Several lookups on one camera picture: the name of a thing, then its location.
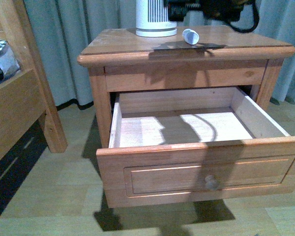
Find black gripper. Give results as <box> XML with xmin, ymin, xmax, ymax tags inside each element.
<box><xmin>167</xmin><ymin>0</ymin><xmax>251</xmax><ymax>22</ymax></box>

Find wooden drawer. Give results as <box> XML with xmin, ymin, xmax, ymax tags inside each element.
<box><xmin>96</xmin><ymin>87</ymin><xmax>295</xmax><ymax>208</ymax></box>

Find white slatted table lamp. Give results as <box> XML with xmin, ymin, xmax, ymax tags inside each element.
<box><xmin>136</xmin><ymin>0</ymin><xmax>177</xmax><ymax>37</ymax></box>

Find wooden nightstand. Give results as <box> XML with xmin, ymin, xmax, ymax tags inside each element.
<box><xmin>77</xmin><ymin>26</ymin><xmax>295</xmax><ymax>148</ymax></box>

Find checkered grey bedding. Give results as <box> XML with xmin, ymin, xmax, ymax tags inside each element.
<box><xmin>0</xmin><ymin>39</ymin><xmax>20</xmax><ymax>83</ymax></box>

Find black cable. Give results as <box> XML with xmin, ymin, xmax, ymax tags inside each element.
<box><xmin>226</xmin><ymin>0</ymin><xmax>259</xmax><ymax>33</ymax></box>

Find wooden bed frame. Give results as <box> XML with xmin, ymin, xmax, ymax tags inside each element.
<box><xmin>0</xmin><ymin>0</ymin><xmax>67</xmax><ymax>160</ymax></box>

